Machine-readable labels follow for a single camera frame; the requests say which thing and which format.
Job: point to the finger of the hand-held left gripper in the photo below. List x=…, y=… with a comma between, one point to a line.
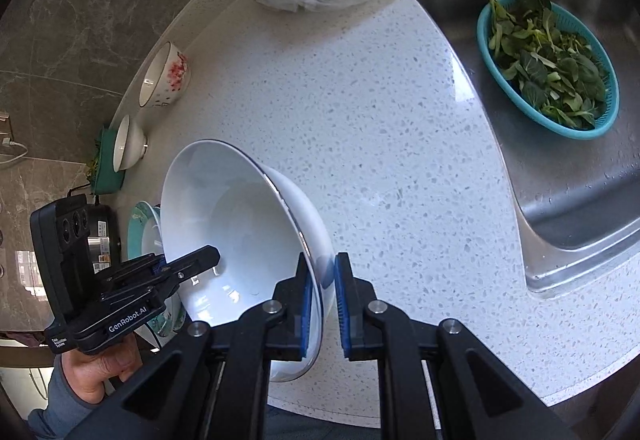
x=197, y=259
x=160, y=266

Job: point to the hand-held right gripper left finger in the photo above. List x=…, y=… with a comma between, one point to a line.
x=302, y=315

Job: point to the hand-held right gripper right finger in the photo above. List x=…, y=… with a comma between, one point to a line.
x=344, y=315

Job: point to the large teal rim plate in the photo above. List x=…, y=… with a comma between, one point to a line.
x=134, y=230

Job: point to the large white bowl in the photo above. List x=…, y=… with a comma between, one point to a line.
x=225, y=220

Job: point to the small white bowl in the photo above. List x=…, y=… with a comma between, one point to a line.
x=131, y=143

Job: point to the white bowl red floral print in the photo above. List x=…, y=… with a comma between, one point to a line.
x=165, y=75

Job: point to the person's left forearm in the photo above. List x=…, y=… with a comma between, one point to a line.
x=60, y=410

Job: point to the person's left hand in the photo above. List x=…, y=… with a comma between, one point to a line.
x=95, y=375

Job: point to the stainless steel rice cooker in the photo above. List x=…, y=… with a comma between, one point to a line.
x=102, y=245

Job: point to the green plastic basin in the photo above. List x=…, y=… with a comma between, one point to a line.
x=107, y=175

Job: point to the leafy green vegetables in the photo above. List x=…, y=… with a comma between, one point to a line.
x=545, y=60
x=93, y=165

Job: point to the stainless steel sink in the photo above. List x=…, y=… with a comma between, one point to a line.
x=575, y=195

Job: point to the teal plastic colander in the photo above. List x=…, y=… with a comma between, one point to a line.
x=500, y=65

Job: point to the wall socket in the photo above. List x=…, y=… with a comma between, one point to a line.
x=4, y=128

